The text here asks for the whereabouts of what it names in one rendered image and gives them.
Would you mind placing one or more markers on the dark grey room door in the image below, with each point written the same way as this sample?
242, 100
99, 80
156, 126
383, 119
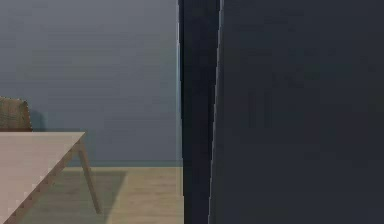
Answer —
293, 116

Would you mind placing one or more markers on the pale wooden table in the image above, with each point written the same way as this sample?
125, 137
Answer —
30, 156

